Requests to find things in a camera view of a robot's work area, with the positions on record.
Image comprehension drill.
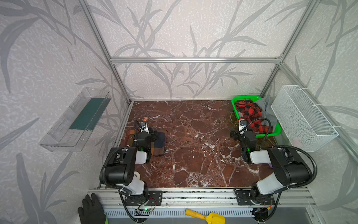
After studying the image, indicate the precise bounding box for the red black plaid shirt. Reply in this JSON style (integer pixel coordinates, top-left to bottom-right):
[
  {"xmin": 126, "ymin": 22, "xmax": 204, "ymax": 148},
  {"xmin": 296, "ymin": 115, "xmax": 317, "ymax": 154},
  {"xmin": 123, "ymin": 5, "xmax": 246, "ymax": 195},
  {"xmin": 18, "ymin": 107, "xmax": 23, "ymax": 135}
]
[{"xmin": 234, "ymin": 100, "xmax": 273, "ymax": 134}]

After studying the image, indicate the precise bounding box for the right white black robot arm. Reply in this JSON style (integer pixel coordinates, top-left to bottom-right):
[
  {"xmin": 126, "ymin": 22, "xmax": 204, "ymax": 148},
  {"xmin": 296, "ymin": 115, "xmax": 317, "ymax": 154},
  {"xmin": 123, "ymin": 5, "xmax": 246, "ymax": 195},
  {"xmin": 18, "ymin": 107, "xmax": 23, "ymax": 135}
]
[{"xmin": 230, "ymin": 130, "xmax": 318, "ymax": 205}]

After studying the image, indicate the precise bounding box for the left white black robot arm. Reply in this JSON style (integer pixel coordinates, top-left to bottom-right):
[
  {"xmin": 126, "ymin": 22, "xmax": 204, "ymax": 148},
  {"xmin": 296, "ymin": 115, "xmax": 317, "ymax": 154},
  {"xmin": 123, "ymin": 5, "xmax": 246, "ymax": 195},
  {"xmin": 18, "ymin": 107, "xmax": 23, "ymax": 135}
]
[{"xmin": 99, "ymin": 128, "xmax": 158, "ymax": 201}]

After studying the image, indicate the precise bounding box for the grey long sleeve shirt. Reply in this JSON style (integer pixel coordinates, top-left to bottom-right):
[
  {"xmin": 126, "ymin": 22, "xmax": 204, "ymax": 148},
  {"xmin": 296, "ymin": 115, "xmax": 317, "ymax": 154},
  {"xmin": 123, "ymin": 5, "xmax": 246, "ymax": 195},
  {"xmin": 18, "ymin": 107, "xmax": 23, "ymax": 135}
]
[{"xmin": 255, "ymin": 96, "xmax": 277, "ymax": 128}]

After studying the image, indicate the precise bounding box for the folded brown plaid shirt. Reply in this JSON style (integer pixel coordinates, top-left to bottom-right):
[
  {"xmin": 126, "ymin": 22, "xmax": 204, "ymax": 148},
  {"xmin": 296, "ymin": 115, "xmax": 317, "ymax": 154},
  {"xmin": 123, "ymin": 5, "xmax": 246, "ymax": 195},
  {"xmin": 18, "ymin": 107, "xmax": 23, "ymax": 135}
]
[{"xmin": 125, "ymin": 130, "xmax": 167, "ymax": 156}]

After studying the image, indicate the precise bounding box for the white tape roll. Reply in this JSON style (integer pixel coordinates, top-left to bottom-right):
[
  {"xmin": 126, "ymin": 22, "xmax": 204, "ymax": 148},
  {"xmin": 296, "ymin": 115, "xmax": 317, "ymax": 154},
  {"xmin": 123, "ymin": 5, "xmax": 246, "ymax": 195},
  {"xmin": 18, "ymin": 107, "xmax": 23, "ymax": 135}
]
[{"xmin": 133, "ymin": 171, "xmax": 141, "ymax": 181}]

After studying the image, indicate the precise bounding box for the green plastic basket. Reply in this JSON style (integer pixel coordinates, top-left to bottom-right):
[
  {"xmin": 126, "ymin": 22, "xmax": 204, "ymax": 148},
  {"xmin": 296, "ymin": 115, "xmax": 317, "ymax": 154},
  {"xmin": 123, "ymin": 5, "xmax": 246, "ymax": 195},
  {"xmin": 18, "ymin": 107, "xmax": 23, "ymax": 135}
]
[{"xmin": 231, "ymin": 95, "xmax": 282, "ymax": 139}]

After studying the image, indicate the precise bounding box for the yellow toy shovel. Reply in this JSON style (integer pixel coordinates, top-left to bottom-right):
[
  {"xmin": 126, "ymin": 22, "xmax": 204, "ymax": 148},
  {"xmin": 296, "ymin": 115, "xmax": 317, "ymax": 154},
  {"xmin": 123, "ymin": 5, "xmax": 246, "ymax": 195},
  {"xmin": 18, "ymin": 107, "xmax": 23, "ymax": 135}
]
[{"xmin": 185, "ymin": 209, "xmax": 225, "ymax": 224}]

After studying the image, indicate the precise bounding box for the black glove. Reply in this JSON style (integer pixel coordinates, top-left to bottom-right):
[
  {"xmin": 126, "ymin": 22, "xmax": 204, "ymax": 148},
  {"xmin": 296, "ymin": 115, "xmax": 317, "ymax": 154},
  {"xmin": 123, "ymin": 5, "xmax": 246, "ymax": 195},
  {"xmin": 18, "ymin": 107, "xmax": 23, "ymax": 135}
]
[{"xmin": 78, "ymin": 193, "xmax": 108, "ymax": 224}]

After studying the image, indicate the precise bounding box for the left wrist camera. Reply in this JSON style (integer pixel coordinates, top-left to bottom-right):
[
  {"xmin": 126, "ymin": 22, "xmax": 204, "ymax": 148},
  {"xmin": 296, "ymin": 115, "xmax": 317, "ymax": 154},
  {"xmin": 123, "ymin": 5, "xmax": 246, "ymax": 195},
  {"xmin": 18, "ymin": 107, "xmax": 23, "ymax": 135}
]
[{"xmin": 140, "ymin": 121, "xmax": 150, "ymax": 133}]

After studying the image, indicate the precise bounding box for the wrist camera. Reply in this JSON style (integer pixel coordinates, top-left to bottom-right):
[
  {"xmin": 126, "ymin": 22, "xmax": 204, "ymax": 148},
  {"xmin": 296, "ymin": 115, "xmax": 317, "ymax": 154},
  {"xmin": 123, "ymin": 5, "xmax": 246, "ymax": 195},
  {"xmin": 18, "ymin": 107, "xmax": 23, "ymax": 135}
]
[
  {"xmin": 238, "ymin": 119, "xmax": 248, "ymax": 132},
  {"xmin": 140, "ymin": 121, "xmax": 150, "ymax": 133}
]

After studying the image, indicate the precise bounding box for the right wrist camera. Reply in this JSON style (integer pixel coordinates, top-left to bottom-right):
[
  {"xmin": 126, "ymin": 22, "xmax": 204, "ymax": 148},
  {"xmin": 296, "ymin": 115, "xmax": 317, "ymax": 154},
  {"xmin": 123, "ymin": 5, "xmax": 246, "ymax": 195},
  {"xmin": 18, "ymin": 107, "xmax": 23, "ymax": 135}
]
[{"xmin": 238, "ymin": 119, "xmax": 248, "ymax": 132}]

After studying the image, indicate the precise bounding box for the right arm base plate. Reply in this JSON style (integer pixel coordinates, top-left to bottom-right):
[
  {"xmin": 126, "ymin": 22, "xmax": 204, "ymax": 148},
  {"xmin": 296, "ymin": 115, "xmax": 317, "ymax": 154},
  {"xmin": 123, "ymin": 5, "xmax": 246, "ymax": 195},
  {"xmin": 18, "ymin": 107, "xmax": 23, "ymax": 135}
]
[{"xmin": 234, "ymin": 189, "xmax": 276, "ymax": 207}]

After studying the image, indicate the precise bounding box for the white wire mesh basket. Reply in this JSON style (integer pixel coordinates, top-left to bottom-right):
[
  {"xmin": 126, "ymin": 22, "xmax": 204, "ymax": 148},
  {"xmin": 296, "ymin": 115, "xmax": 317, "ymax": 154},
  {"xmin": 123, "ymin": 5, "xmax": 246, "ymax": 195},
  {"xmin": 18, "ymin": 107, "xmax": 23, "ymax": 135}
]
[{"xmin": 271, "ymin": 85, "xmax": 339, "ymax": 152}]

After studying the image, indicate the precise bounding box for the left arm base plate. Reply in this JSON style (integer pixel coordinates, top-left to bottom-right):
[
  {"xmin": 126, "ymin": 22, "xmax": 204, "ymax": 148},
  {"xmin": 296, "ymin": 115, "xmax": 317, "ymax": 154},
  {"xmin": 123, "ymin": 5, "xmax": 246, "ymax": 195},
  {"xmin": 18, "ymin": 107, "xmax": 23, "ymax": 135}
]
[{"xmin": 125, "ymin": 190, "xmax": 163, "ymax": 206}]

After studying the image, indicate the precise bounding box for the aluminium front rail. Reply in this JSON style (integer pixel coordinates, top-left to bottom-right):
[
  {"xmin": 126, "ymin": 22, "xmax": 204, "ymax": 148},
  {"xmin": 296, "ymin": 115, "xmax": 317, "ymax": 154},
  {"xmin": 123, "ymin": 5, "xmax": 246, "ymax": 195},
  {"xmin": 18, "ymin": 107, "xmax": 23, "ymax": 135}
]
[{"xmin": 86, "ymin": 187, "xmax": 319, "ymax": 209}]

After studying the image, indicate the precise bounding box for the clear plastic wall tray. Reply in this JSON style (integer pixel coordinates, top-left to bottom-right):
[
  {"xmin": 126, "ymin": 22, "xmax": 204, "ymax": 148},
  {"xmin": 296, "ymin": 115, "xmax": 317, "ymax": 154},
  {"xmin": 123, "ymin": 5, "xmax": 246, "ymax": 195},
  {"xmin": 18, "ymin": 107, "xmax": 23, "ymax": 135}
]
[{"xmin": 39, "ymin": 87, "xmax": 112, "ymax": 152}]

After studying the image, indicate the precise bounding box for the aluminium frame crossbar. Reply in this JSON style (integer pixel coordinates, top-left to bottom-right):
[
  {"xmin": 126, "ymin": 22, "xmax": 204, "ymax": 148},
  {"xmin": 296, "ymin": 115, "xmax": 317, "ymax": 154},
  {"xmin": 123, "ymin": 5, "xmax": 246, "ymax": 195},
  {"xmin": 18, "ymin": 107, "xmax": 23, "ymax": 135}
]
[{"xmin": 111, "ymin": 57, "xmax": 281, "ymax": 64}]

